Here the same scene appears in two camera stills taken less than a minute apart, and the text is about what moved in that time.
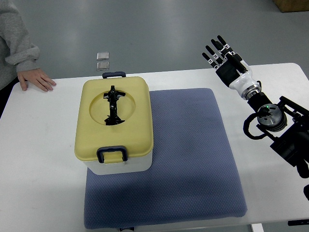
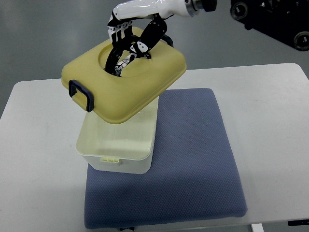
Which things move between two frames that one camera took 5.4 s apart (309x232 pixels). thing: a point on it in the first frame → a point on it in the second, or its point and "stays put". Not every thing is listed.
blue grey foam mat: [192, 175] stays put
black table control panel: [297, 222] stays put
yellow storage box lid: [132, 138] → [115, 99]
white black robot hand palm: [230, 75] → [135, 8]
